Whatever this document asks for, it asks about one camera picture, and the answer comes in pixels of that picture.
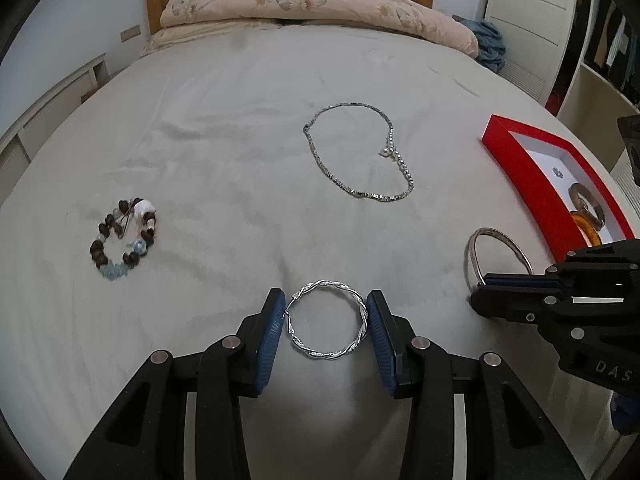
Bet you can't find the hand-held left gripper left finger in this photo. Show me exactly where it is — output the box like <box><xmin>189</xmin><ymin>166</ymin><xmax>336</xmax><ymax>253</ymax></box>
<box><xmin>62</xmin><ymin>287</ymin><xmax>287</xmax><ymax>480</ymax></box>

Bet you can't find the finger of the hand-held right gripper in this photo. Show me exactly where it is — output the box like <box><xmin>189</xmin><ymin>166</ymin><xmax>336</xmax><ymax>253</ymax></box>
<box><xmin>470</xmin><ymin>286</ymin><xmax>638</xmax><ymax>357</ymax></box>
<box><xmin>480</xmin><ymin>238</ymin><xmax>638</xmax><ymax>291</ymax></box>

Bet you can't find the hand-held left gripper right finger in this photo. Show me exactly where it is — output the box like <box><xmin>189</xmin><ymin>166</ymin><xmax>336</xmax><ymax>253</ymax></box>
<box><xmin>365</xmin><ymin>288</ymin><xmax>583</xmax><ymax>480</ymax></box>

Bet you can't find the thin silver bangle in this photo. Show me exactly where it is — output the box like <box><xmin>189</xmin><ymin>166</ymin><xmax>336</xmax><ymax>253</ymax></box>
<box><xmin>467</xmin><ymin>227</ymin><xmax>535</xmax><ymax>286</ymax></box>

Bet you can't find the twisted silver hoop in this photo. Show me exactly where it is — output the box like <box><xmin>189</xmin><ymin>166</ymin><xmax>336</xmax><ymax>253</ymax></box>
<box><xmin>284</xmin><ymin>280</ymin><xmax>371</xmax><ymax>361</ymax></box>

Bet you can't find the amber bangle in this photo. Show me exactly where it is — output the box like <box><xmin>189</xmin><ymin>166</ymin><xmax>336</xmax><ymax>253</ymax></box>
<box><xmin>571</xmin><ymin>211</ymin><xmax>603</xmax><ymax>247</ymax></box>

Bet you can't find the dark brown bangle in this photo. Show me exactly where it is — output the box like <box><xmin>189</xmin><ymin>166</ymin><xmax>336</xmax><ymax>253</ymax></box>
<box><xmin>568</xmin><ymin>183</ymin><xmax>607</xmax><ymax>231</ymax></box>

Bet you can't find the red cardboard box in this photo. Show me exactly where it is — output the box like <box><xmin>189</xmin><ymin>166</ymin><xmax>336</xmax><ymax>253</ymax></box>
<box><xmin>481</xmin><ymin>114</ymin><xmax>636</xmax><ymax>251</ymax></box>

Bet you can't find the person's right hand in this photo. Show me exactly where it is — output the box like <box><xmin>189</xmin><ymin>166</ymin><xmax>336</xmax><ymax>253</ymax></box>
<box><xmin>610</xmin><ymin>392</ymin><xmax>640</xmax><ymax>436</ymax></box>

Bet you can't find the bed with white sheet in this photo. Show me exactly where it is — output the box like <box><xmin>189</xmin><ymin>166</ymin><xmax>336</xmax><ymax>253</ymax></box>
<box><xmin>0</xmin><ymin>25</ymin><xmax>640</xmax><ymax>480</ymax></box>

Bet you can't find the white open shelf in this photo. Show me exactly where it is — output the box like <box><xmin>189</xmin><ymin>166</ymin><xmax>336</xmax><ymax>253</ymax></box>
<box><xmin>555</xmin><ymin>0</ymin><xmax>640</xmax><ymax>126</ymax></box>

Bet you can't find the blue cloth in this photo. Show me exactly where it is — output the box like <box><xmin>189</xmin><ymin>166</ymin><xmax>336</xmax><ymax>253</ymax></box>
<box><xmin>462</xmin><ymin>16</ymin><xmax>507</xmax><ymax>73</ymax></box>

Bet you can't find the white wardrobe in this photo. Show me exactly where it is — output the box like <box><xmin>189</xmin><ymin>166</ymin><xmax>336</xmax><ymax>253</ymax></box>
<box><xmin>482</xmin><ymin>0</ymin><xmax>581</xmax><ymax>106</ymax></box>

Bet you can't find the beige pillow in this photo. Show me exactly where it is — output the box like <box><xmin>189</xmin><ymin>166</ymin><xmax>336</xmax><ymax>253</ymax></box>
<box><xmin>140</xmin><ymin>20</ymin><xmax>251</xmax><ymax>58</ymax></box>

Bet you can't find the white low cabinet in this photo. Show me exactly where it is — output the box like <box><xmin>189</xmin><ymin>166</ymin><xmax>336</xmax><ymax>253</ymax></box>
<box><xmin>0</xmin><ymin>52</ymin><xmax>108</xmax><ymax>181</ymax></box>

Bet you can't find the beige floral duvet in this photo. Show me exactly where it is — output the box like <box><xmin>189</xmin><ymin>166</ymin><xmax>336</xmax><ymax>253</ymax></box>
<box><xmin>159</xmin><ymin>0</ymin><xmax>480</xmax><ymax>58</ymax></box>

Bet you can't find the silver pearl necklace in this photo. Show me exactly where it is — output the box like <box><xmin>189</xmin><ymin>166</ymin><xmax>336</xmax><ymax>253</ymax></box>
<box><xmin>302</xmin><ymin>102</ymin><xmax>416</xmax><ymax>202</ymax></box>

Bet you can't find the dark beaded bracelet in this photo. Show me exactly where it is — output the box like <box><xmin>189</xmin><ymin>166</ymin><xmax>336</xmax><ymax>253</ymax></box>
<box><xmin>89</xmin><ymin>197</ymin><xmax>160</xmax><ymax>281</ymax></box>

